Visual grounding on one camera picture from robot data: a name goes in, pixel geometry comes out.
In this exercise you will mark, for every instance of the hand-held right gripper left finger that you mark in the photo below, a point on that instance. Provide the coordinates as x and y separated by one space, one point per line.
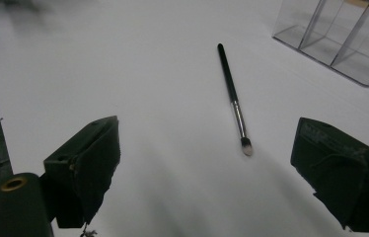
87 171

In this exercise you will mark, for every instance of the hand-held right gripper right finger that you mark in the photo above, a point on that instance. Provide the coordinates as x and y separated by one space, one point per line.
340 171

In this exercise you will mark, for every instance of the clear acrylic organizer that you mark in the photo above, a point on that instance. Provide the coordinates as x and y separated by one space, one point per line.
343 42

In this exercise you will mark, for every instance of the black makeup brush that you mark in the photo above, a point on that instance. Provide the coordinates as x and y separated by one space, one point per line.
233 95

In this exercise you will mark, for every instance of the white table sheet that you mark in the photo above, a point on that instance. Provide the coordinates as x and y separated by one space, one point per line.
156 82

